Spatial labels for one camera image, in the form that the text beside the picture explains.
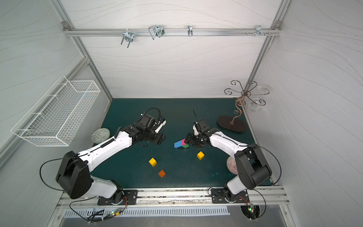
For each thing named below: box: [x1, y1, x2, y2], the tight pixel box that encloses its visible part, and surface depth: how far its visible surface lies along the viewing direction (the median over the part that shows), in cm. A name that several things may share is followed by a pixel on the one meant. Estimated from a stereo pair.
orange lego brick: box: [157, 169, 166, 179], surface depth 82 cm
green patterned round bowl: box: [90, 127, 111, 144], surface depth 97 cm
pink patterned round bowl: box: [226, 156, 239, 175], surface depth 84 cm
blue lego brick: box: [173, 139, 183, 149], surface depth 92 cm
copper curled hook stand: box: [224, 80, 270, 124], surface depth 83 cm
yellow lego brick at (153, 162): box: [148, 157, 158, 167], surface depth 85 cm
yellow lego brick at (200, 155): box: [196, 150, 205, 161], surface depth 88 cm
